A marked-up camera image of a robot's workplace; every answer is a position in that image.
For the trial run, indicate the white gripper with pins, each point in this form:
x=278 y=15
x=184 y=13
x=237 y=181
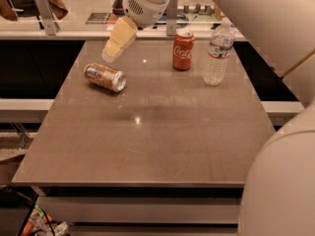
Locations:
x=145 y=9

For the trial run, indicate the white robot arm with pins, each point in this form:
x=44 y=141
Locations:
x=279 y=194

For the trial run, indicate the red Coca-Cola can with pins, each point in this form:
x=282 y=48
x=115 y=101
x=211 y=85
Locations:
x=182 y=49

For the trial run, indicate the brown jacket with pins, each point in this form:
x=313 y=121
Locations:
x=12 y=9

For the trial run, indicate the clear plastic water bottle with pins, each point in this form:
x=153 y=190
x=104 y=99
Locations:
x=219 y=48

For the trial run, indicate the grey table drawer cabinet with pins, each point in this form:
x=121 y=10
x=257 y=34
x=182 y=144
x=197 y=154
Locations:
x=145 y=211

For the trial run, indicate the colourful clutter on floor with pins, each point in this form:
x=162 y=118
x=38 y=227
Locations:
x=40 y=223

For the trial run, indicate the middle metal railing bracket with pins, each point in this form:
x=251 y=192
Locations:
x=171 y=17

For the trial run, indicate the metal railing bracket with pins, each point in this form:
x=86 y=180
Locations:
x=49 y=23
x=171 y=17

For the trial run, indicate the left metal railing bracket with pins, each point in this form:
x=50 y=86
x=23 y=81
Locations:
x=49 y=23

